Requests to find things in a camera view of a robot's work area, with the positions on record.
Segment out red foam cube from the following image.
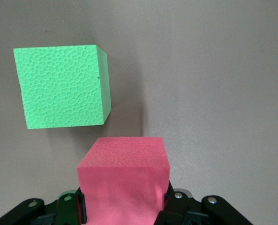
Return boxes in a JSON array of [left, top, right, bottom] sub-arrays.
[[76, 136, 171, 225]]

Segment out green foam cube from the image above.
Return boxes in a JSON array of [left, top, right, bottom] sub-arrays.
[[13, 44, 113, 130]]

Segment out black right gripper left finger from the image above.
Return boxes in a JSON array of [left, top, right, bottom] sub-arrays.
[[0, 188, 88, 225]]

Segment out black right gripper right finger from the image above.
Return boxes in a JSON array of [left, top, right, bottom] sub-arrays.
[[156, 188, 255, 225]]

